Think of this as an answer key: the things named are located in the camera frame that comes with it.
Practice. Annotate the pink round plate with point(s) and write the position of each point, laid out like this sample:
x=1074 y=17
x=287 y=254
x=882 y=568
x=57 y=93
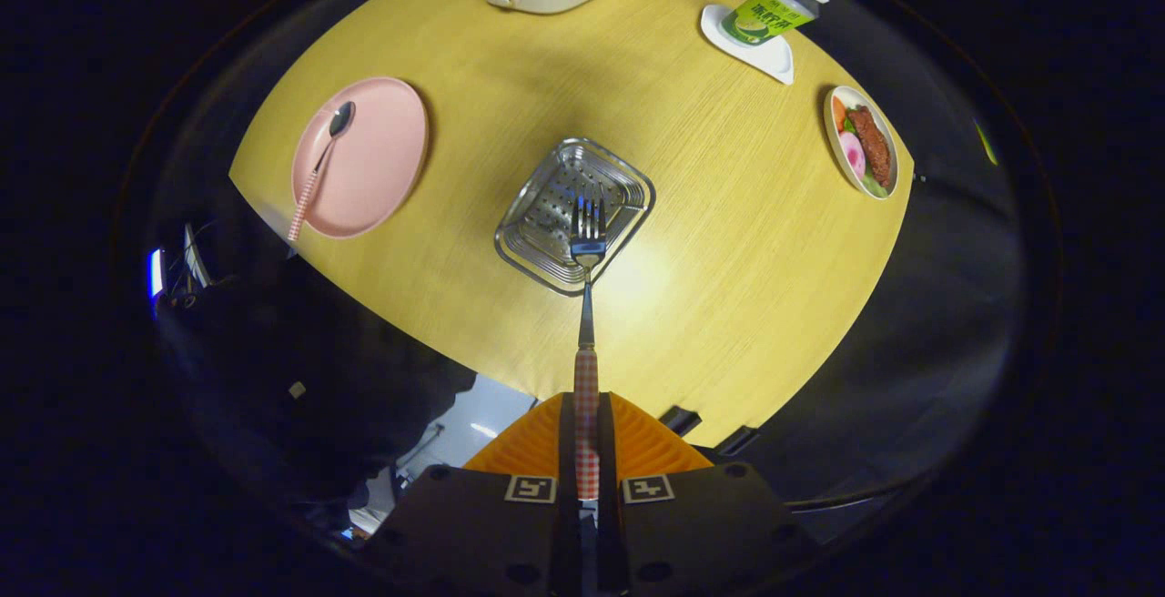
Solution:
x=378 y=160

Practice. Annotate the metal perforated basket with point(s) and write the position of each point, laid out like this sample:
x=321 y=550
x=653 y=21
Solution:
x=546 y=215

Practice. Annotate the black backdrop cloth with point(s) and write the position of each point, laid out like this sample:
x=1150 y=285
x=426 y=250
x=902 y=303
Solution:
x=956 y=306

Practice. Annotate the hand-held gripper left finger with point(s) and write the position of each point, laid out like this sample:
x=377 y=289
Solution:
x=566 y=451

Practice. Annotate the white plate of food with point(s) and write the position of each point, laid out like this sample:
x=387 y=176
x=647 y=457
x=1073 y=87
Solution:
x=865 y=146

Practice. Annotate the lit computer screen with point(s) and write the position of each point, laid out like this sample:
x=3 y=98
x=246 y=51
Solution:
x=157 y=271

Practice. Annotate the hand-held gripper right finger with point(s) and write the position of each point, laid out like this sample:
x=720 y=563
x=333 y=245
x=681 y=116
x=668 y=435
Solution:
x=608 y=451

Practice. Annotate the black table bracket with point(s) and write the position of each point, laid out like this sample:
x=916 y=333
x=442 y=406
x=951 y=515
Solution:
x=735 y=441
x=680 y=420

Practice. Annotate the green label drink bottle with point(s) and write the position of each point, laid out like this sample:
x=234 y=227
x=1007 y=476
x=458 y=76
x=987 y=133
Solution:
x=769 y=15

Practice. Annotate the white square coaster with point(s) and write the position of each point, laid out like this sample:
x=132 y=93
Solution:
x=764 y=58

